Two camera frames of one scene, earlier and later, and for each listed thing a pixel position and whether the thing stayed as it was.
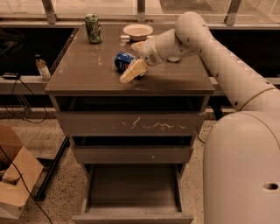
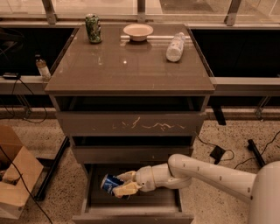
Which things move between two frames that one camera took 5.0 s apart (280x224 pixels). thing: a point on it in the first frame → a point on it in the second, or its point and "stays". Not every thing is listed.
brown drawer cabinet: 134,138 stays
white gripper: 149,52 → 144,178
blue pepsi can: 122,61 → 109,182
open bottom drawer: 133,193 stays
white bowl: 138,31 stays
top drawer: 131,123 stays
